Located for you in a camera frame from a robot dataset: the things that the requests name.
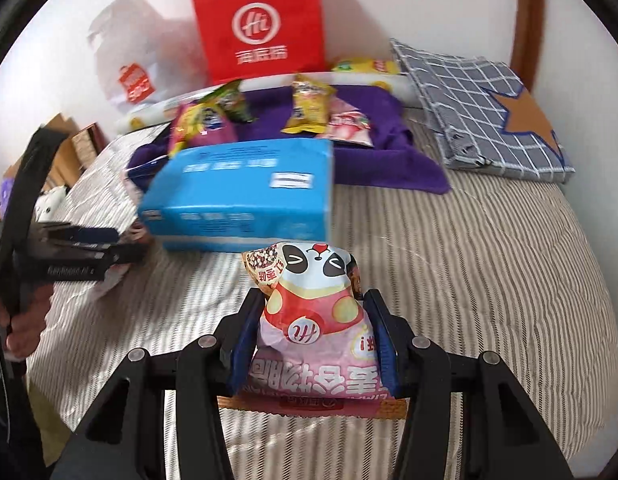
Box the white plastic bag red logo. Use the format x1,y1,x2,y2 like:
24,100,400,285
86,0,210,111

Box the grey checked star pillow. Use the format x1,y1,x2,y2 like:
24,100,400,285
389,37,576,185

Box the white black spotted object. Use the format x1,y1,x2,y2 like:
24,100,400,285
36,185,70,222

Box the cardboard boxes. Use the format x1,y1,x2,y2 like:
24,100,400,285
39,112,110,201

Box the yellow crinkled snack packet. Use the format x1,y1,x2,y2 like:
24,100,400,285
281,74,337,135

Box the wooden bed headboard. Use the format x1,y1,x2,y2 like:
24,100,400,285
512,0,547,96

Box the blue tissue pack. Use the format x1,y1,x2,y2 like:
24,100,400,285
138,139,335,253

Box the pink panda snack packet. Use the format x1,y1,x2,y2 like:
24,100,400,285
241,241,407,418

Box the white red strawberry snack packet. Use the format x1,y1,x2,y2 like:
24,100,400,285
316,100,375,148

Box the purple yellow snack packet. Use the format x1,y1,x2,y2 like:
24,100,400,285
169,102,237,156

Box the white lemon print package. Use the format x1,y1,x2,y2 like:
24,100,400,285
114,72,420,133

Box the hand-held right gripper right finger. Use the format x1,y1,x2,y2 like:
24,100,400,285
363,287,575,480

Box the green snack packet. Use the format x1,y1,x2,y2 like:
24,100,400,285
204,80,255,123

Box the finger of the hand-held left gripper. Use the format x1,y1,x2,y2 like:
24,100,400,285
64,243,150,268
69,226,122,247

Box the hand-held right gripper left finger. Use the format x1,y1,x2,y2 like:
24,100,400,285
51,287,267,480

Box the purple towel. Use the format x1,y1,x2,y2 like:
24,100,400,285
126,85,452,196

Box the red paper bag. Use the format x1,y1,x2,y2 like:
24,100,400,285
189,0,327,86

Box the yellow lemon snack packet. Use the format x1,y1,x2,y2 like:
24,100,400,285
331,57,400,76

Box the person's left hand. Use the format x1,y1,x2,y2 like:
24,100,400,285
4,282,56,361

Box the striped bed quilt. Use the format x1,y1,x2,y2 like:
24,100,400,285
26,110,618,480

